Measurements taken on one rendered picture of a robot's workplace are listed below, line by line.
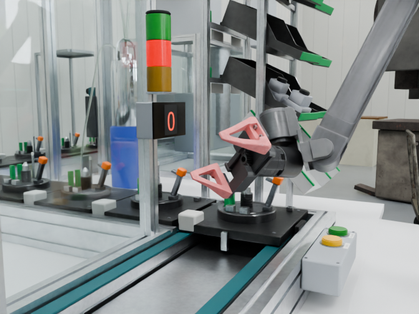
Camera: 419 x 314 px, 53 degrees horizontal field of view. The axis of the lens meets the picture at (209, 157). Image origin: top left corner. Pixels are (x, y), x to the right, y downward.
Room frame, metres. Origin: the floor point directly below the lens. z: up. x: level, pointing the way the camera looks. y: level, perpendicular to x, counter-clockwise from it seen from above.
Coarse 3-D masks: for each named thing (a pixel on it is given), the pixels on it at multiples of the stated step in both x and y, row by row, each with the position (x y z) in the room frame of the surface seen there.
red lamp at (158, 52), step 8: (152, 40) 0.84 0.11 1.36; (160, 40) 0.84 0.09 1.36; (152, 48) 0.84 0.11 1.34; (160, 48) 0.84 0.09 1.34; (168, 48) 0.85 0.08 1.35; (152, 56) 0.84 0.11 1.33; (160, 56) 0.84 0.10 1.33; (168, 56) 0.85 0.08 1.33; (152, 64) 0.84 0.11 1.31; (160, 64) 0.84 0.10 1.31; (168, 64) 0.85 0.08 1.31
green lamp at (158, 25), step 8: (152, 16) 0.84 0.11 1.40; (160, 16) 0.84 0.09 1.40; (168, 16) 0.85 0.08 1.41; (152, 24) 0.84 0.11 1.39; (160, 24) 0.84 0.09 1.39; (168, 24) 0.85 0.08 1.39; (152, 32) 0.84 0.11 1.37; (160, 32) 0.84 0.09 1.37; (168, 32) 0.85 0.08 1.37; (168, 40) 0.86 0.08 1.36
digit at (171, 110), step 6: (168, 108) 0.84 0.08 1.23; (174, 108) 0.86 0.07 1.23; (168, 114) 0.84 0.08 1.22; (174, 114) 0.86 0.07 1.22; (168, 120) 0.84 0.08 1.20; (174, 120) 0.86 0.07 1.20; (168, 126) 0.84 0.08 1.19; (174, 126) 0.86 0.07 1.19; (168, 132) 0.84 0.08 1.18; (174, 132) 0.86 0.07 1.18
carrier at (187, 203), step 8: (160, 184) 1.09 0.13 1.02; (160, 192) 1.08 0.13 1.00; (168, 192) 1.15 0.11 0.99; (160, 200) 1.05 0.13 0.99; (168, 200) 1.06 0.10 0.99; (176, 200) 1.06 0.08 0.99; (184, 200) 1.14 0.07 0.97; (192, 200) 1.14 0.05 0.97; (208, 200) 1.14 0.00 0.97; (160, 208) 1.03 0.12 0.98; (168, 208) 1.03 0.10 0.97; (176, 208) 1.05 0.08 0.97; (184, 208) 1.05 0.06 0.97; (192, 208) 1.05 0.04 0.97; (200, 208) 1.06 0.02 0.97; (160, 216) 0.97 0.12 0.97; (168, 216) 0.97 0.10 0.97; (176, 216) 0.97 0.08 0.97; (168, 224) 0.94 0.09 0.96; (176, 224) 0.95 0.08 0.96
